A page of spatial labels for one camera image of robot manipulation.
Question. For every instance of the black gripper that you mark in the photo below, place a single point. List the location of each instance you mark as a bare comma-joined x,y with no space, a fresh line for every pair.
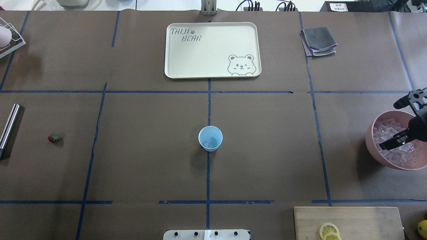
419,126

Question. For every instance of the light blue cup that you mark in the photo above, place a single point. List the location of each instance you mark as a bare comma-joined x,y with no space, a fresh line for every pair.
210,133

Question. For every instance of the clear ice cube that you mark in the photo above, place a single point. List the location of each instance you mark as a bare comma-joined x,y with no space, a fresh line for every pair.
209,144

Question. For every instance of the pink bowl of ice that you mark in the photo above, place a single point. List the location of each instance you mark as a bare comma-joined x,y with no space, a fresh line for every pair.
403,118

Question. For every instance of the white cup rack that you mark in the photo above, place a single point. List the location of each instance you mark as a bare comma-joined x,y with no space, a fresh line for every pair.
16,42

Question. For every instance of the pink cup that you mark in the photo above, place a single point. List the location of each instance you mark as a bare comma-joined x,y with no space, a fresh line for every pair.
5,36

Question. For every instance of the yellow lemon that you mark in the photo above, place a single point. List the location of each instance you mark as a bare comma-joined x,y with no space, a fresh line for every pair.
422,229

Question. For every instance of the wooden cutting board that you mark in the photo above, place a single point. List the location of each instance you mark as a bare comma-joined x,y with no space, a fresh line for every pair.
353,223

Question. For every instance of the lemon slices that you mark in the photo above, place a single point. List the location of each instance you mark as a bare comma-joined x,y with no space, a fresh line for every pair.
328,231

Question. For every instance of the grey folded cloth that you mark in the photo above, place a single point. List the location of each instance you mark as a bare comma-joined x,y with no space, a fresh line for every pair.
318,41

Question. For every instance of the cream bear tray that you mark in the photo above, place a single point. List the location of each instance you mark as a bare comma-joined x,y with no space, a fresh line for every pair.
212,50

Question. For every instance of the red strawberry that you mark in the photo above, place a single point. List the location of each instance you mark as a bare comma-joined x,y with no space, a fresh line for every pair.
54,138

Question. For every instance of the steel muddler black tip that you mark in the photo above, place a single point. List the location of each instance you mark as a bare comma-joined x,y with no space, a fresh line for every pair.
8,129

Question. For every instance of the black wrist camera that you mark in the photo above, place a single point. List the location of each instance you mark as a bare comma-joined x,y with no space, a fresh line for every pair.
416,100

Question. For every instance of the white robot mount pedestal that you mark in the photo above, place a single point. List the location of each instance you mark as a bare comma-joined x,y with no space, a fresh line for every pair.
207,234

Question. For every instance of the aluminium frame post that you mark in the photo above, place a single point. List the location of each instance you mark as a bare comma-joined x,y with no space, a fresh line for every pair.
209,7

